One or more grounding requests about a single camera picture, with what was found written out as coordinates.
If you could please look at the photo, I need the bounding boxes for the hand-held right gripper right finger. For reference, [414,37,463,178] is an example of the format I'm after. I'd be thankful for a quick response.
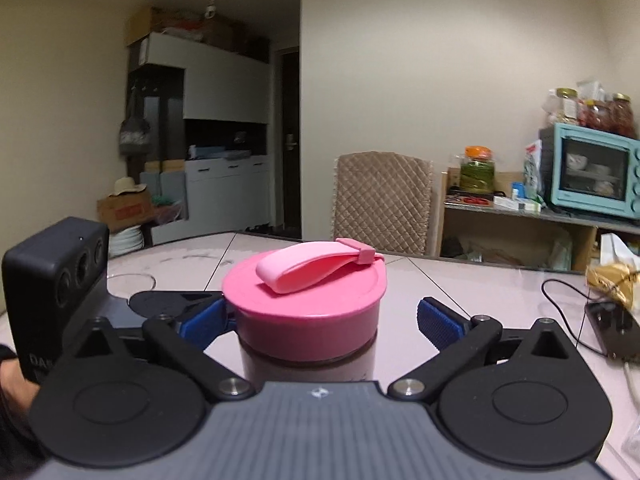
[387,297,573,403]

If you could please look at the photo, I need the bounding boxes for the clear plastic packet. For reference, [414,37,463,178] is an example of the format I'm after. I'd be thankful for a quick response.
[577,79,609,104]

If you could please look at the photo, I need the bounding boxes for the tall glass jar red contents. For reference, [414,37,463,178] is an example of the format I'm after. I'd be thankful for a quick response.
[611,93,636,139]

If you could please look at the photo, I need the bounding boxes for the wooden shelf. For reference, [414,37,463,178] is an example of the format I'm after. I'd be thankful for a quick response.
[438,167,640,274]

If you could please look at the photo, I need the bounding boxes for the dark wooden door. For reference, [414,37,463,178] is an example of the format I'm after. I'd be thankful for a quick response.
[272,47,304,239]

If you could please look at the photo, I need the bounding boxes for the straw hat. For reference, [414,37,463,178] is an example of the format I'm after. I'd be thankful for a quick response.
[110,177,149,197]

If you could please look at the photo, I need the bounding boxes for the clear glass cup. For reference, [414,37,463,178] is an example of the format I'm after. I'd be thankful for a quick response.
[107,273,157,302]

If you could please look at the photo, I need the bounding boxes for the black smartphone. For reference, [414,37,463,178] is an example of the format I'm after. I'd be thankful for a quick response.
[584,300,640,359]

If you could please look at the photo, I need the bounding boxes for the grey hanging bag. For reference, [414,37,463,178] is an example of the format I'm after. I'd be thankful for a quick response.
[118,90,151,159]

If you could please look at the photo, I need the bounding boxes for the pink bottle cap with strap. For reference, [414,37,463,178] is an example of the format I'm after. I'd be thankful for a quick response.
[222,238,389,364]

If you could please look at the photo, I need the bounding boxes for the short glass jar red contents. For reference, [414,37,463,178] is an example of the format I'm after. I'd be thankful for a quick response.
[580,99,612,129]

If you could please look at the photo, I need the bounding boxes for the chair with quilted beige cover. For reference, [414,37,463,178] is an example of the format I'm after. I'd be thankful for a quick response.
[332,151,435,257]

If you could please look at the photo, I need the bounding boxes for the person's left hand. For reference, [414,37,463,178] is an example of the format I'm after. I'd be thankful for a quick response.
[0,359,42,441]

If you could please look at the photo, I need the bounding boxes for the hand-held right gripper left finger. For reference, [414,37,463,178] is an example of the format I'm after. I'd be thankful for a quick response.
[70,300,256,403]

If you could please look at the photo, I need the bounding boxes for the cardboard box with red print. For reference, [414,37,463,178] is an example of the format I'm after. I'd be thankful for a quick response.
[97,191,156,234]

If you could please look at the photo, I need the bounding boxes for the stack of white plates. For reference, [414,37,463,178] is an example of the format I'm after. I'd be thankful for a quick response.
[108,226,146,260]

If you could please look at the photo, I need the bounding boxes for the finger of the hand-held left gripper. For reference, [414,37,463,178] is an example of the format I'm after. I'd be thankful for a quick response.
[128,290,242,333]

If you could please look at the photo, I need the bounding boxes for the golden snack bag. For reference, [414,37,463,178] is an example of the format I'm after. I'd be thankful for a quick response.
[585,259,640,311]

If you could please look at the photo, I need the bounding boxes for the grey white cabinet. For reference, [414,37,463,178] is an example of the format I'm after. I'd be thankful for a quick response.
[125,32,274,247]

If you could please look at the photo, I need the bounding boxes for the white flat box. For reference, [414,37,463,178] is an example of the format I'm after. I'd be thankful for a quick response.
[493,195,544,213]

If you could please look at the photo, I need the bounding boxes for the green white snack bag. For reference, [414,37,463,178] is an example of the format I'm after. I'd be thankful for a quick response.
[523,140,546,201]

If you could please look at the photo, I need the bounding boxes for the black cable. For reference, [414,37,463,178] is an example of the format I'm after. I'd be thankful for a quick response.
[541,271,640,357]

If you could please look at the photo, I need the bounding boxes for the green pickle jar orange lid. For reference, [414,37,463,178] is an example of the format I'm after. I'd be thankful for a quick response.
[459,146,496,195]

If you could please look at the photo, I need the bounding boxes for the red scissors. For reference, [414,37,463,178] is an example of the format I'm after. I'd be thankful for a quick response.
[446,193,494,206]

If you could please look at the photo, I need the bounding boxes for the white plastic bag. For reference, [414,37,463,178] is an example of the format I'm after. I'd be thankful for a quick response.
[598,232,640,262]

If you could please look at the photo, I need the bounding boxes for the teal toaster oven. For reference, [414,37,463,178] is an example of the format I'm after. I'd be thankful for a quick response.
[538,122,640,221]

